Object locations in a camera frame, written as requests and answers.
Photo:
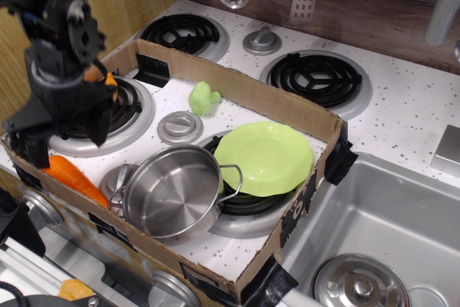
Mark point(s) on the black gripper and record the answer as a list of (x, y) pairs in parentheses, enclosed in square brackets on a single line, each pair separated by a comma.
[(51, 111)]

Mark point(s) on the orange toy carrot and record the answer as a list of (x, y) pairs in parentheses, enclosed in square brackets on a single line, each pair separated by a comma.
[(68, 174)]

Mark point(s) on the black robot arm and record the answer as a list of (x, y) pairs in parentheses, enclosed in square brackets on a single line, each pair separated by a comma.
[(64, 40)]

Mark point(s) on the light green plastic plate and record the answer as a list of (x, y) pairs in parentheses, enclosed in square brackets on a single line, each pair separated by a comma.
[(273, 158)]

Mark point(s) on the silver front stove knob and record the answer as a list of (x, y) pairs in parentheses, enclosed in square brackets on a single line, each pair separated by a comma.
[(114, 183)]

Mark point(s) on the silver stove knob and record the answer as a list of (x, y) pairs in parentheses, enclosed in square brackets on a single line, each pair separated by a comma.
[(114, 183), (180, 127), (262, 42)]

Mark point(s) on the orange toy pumpkin slice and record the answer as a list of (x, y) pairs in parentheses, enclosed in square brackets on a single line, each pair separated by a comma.
[(109, 82)]

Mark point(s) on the front left stove burner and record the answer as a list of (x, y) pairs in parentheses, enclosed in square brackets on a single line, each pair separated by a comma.
[(133, 114)]

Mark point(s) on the stove burner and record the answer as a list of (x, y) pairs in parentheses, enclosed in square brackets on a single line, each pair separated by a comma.
[(133, 114), (328, 79), (190, 33), (247, 217)]

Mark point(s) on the silver oven knob left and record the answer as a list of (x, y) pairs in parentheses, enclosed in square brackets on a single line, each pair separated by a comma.
[(41, 212)]

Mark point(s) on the silver oven knob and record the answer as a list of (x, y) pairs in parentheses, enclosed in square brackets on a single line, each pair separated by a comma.
[(167, 291), (41, 212)]

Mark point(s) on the black device at left edge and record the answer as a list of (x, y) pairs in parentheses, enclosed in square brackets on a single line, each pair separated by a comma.
[(16, 224)]

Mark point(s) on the silver centre stove knob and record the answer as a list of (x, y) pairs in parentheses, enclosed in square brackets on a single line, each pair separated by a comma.
[(180, 127)]

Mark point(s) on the stainless steel pot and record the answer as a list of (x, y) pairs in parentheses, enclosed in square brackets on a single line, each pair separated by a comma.
[(174, 195)]

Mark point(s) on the green toy broccoli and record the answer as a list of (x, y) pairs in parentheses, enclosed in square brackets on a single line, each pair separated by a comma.
[(202, 97)]

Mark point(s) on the orange tape piece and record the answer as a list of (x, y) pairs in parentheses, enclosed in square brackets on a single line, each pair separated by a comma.
[(74, 289)]

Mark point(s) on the back left stove burner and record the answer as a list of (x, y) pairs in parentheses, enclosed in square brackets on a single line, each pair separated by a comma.
[(190, 33)]

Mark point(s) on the silver oven knob right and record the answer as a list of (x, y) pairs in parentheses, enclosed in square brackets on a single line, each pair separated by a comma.
[(167, 291)]

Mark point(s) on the front right stove burner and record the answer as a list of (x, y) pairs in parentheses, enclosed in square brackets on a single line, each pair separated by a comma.
[(247, 217)]

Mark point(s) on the silver back stove knob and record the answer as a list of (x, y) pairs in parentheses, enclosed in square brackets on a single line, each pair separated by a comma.
[(262, 42)]

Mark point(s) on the hanging silver slotted spatula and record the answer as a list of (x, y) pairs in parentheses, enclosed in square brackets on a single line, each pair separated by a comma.
[(302, 11)]

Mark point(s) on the brown cardboard fence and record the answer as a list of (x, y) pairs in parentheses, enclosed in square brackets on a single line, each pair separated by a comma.
[(218, 268)]

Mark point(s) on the back right stove burner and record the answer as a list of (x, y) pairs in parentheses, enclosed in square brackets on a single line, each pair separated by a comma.
[(328, 79)]

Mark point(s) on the steel pot lid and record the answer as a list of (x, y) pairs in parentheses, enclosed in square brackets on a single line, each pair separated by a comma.
[(358, 280)]

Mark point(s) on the silver sink basin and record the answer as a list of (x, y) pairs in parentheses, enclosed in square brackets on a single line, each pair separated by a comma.
[(401, 218)]

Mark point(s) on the silver faucet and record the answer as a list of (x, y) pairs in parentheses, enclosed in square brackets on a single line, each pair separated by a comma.
[(441, 21)]

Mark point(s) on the silver faucet handle block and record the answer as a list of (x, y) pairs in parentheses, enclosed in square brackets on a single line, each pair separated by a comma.
[(446, 157)]

